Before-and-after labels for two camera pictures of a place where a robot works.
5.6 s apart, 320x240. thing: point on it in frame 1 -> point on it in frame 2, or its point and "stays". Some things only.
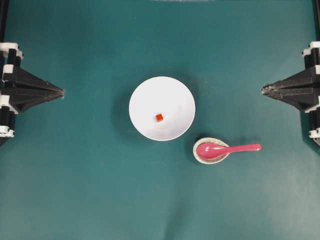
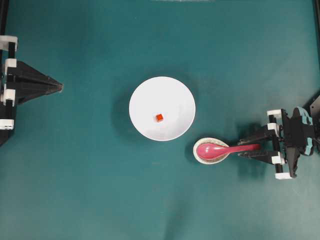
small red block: x=159 y=117 stays
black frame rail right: x=316 y=5 stays
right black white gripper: x=302 y=89 -> x=288 y=135
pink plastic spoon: x=210 y=151 stays
